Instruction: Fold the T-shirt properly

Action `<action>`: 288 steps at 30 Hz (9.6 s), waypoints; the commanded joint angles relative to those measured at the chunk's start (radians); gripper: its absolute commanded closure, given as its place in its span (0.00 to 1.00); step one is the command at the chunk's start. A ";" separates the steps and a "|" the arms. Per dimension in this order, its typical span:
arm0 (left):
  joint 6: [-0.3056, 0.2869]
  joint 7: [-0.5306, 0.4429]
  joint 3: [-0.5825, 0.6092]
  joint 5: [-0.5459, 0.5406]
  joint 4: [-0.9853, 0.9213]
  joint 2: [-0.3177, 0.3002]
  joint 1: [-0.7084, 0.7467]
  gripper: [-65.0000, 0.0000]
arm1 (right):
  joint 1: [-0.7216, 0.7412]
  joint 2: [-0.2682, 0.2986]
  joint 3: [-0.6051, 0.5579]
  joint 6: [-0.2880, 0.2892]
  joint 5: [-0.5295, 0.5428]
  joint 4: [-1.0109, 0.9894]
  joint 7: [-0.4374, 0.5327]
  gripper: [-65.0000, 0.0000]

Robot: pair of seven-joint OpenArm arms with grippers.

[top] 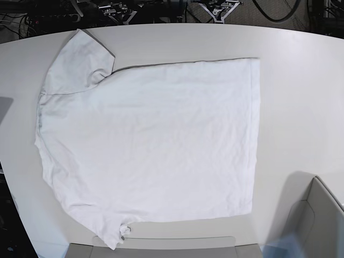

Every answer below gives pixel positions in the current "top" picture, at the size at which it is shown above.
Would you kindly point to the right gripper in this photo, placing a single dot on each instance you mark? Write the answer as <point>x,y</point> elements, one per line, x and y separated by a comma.
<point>119,13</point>

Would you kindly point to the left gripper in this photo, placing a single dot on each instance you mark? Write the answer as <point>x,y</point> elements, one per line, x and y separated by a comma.
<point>219,10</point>

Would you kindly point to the white T-shirt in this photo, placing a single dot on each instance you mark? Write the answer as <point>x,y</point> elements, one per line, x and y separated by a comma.
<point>160,143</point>

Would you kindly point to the grey laptop corner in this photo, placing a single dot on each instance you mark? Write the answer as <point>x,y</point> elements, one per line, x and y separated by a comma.
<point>5,104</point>

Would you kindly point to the grey cardboard box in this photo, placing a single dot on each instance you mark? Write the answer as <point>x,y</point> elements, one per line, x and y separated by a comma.
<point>314,226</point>

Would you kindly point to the blue translucent object corner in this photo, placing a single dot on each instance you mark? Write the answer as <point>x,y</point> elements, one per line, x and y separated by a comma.
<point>287,246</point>

